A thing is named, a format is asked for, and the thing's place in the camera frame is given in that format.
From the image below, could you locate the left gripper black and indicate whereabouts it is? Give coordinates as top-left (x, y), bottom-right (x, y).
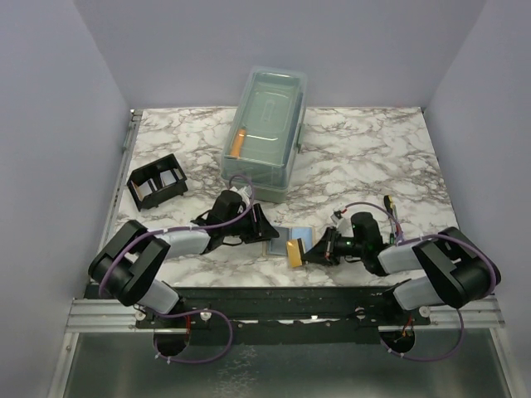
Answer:
top-left (224, 204), bottom-right (280, 245)

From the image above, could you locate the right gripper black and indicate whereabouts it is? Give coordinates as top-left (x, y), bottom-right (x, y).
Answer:
top-left (302, 226), bottom-right (367, 266)

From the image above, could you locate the gold credit card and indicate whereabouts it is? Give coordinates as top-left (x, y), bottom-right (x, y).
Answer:
top-left (286, 238), bottom-right (307, 269)

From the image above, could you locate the black card box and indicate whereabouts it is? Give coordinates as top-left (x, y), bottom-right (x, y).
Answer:
top-left (127, 153), bottom-right (188, 211)

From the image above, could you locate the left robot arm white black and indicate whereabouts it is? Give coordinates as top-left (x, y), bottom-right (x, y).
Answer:
top-left (88, 187), bottom-right (280, 328)

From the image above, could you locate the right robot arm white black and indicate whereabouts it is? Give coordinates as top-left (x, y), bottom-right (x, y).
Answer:
top-left (301, 211), bottom-right (501, 325)

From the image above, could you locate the white card in box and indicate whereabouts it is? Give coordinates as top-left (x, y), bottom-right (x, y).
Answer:
top-left (132, 169), bottom-right (177, 200)

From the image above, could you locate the orange tool inside toolbox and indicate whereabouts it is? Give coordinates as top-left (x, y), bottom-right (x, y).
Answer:
top-left (229, 127), bottom-right (246, 158)

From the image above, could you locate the translucent green plastic toolbox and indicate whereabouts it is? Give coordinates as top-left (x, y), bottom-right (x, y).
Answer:
top-left (221, 67), bottom-right (307, 203)

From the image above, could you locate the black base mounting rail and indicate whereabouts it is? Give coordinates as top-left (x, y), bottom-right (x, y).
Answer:
top-left (136, 287), bottom-right (430, 345)

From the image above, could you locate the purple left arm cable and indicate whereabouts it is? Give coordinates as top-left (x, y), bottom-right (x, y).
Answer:
top-left (98, 173), bottom-right (255, 366)

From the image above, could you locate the aluminium extrusion rail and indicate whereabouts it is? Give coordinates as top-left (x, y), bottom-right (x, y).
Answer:
top-left (66, 298), bottom-right (146, 333)

